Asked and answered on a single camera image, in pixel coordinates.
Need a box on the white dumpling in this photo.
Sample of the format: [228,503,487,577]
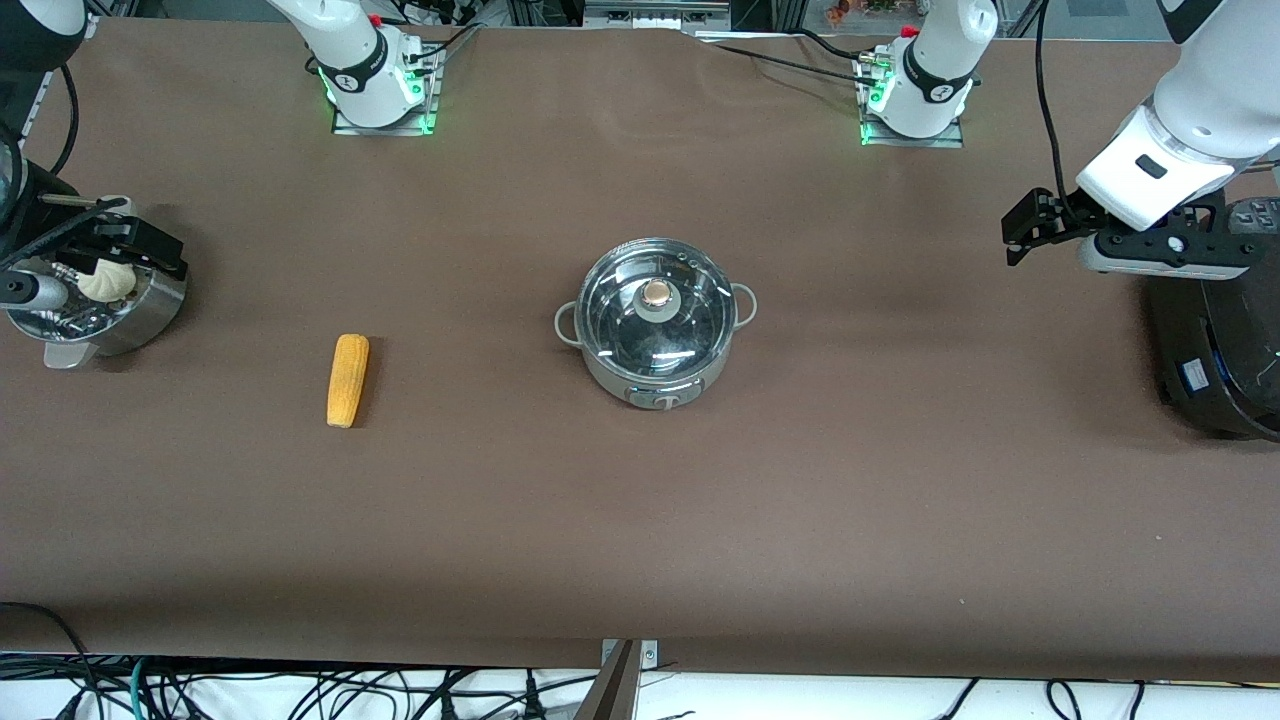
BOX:
[78,258,137,302]

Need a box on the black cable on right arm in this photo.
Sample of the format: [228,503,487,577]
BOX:
[48,64,81,179]

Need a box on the glass pot lid with knob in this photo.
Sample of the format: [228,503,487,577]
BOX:
[583,238,739,377]

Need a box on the yellow corn cob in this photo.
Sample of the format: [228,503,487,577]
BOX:
[326,333,371,429]

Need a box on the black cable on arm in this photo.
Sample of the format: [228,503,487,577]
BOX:
[48,64,81,179]
[1034,0,1079,225]

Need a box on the steel pot with handles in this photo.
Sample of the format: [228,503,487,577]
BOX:
[554,237,759,412]

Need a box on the silver steamer pot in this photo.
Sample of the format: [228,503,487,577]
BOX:
[4,255,189,371]

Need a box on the camera mount post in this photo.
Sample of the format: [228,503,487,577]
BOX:
[574,638,643,720]

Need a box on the black cable on table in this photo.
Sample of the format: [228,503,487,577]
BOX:
[404,22,485,67]
[700,40,873,85]

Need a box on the aluminium frame rail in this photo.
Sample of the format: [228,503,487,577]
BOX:
[583,0,733,33]

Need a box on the black round appliance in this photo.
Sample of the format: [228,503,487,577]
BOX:
[1145,196,1280,442]

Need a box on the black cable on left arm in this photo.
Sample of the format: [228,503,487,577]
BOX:
[1034,0,1079,225]

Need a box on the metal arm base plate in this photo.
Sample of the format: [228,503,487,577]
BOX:
[331,44,442,137]
[858,52,967,150]

